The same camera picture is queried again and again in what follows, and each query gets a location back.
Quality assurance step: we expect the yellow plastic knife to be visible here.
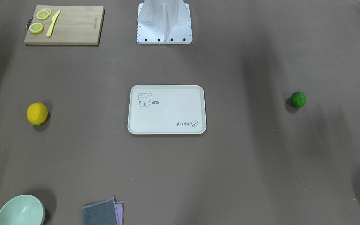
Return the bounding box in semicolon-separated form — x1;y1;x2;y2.
46;10;61;37

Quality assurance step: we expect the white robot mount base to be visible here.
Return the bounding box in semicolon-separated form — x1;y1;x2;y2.
136;0;193;45

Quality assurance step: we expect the green lime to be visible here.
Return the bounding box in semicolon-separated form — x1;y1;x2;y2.
291;91;306;108

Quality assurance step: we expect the lower lemon slice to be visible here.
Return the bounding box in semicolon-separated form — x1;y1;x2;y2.
28;22;44;34

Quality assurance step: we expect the white rabbit print tray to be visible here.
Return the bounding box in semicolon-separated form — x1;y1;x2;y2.
127;84;207;135

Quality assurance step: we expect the mint green bowl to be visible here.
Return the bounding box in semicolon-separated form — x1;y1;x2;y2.
0;195;46;225

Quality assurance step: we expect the yellow lemon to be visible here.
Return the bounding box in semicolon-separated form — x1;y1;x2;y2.
26;102;48;126

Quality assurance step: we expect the lemon slice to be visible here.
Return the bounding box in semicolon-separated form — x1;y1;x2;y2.
36;8;52;20
28;22;44;34

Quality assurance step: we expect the bamboo cutting board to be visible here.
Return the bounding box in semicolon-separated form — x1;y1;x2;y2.
24;5;105;46

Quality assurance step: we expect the grey folded cloth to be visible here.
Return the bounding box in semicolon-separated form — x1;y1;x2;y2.
82;198;119;225

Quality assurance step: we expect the purple cloth underneath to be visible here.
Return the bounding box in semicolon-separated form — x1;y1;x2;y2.
115;201;123;225

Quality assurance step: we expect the upper lemon slice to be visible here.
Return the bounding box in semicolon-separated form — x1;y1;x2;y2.
36;8;52;20

